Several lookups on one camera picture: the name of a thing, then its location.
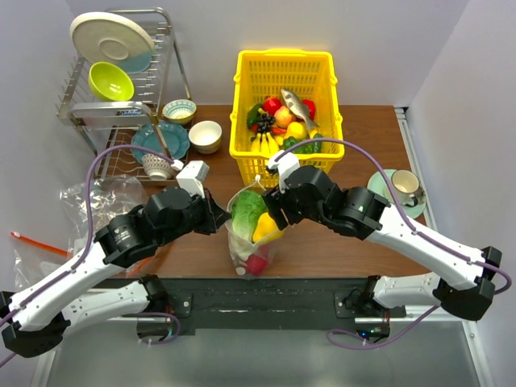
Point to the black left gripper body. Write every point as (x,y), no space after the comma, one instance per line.
(200,218)

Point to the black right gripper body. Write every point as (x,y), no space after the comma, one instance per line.
(292,208)

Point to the green toy lettuce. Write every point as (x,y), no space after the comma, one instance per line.
(245,212)

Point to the dotted clear zip bag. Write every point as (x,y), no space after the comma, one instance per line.
(241,249)

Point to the red toy dragon fruit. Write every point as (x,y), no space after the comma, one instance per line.
(256,263)

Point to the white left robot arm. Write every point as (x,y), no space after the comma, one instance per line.
(37,319)

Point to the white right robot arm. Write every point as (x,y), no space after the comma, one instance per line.
(459,278)

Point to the crumpled clear plastic bag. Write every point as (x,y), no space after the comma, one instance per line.
(109,197)

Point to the patterned grey bowl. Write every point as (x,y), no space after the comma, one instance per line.
(157,168)

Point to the green bell pepper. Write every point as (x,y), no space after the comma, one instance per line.
(291,141)

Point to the small green cucumber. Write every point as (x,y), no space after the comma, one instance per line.
(315,146)

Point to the yellow toy fruit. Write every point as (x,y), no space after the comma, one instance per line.
(296,130)

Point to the yellow toy bananas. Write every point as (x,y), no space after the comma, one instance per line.
(264,144)

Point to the teal scalloped plate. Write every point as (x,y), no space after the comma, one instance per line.
(175,137)

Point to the cream ceramic bowl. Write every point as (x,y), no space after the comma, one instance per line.
(206,136)

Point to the toy peach apple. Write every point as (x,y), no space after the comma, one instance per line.
(283,117)

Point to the black toy grapes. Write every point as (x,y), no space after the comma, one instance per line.
(265,123)

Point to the grey toy fish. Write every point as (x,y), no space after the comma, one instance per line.
(299,109)

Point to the long dark cucumber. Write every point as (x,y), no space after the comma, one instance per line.
(253,116)

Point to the yellow plastic basket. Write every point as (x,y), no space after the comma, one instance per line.
(261,74)

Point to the cream speckled mug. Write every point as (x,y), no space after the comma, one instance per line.
(407,188)

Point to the teal patterned small bowl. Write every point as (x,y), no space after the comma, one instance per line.
(180,111)

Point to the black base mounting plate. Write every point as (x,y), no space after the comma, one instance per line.
(264,304)

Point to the metal dish rack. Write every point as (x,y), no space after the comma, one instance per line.
(102,125)

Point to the lime green bowl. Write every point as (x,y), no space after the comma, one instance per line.
(109,83)

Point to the large cream blue plate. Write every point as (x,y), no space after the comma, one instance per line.
(107,37)

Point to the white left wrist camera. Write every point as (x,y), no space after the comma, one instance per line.
(192,176)

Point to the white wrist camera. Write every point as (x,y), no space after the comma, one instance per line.
(283,164)
(192,176)

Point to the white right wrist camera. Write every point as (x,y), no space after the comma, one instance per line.
(283,164)

